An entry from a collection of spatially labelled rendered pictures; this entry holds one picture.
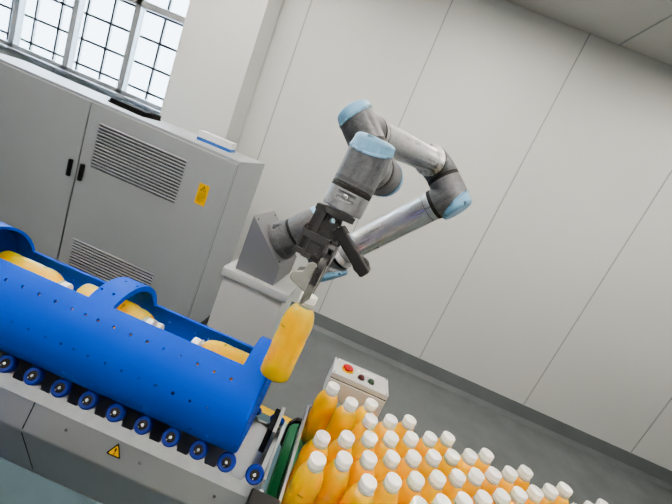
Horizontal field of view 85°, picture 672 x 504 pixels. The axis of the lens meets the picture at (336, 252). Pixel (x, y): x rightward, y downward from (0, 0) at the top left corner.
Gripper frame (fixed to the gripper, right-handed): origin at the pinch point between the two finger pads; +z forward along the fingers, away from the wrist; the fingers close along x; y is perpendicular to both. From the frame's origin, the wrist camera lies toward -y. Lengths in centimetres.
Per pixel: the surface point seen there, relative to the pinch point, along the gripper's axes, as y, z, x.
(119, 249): 149, 84, -162
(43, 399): 47, 54, 2
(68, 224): 191, 85, -160
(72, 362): 41, 38, 6
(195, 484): 4, 55, 0
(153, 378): 22.8, 32.4, 4.6
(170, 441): 14, 48, 0
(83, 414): 37, 53, 1
